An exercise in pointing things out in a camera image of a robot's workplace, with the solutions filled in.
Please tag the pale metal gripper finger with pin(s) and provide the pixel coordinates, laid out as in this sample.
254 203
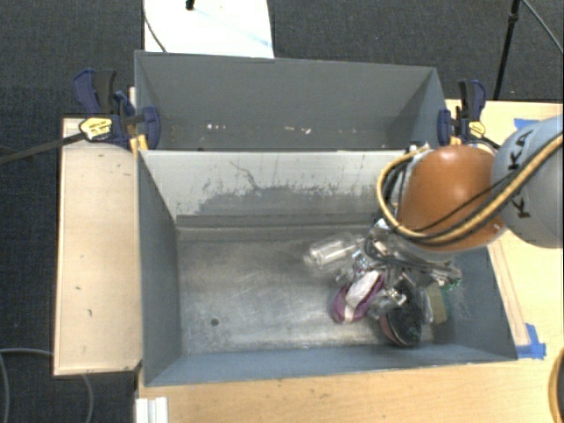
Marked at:
388 303
352 269

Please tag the black round object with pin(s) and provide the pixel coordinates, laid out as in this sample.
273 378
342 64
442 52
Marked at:
403 322

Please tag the purple and white packet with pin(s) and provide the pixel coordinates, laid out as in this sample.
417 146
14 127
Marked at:
357 300

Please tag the olive green flat block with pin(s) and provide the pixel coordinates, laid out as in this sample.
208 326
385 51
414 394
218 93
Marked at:
439 304

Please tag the grey metal bin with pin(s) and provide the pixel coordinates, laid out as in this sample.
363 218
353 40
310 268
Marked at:
247 280

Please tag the pale wood flat board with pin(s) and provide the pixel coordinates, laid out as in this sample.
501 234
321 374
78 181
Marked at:
99 254

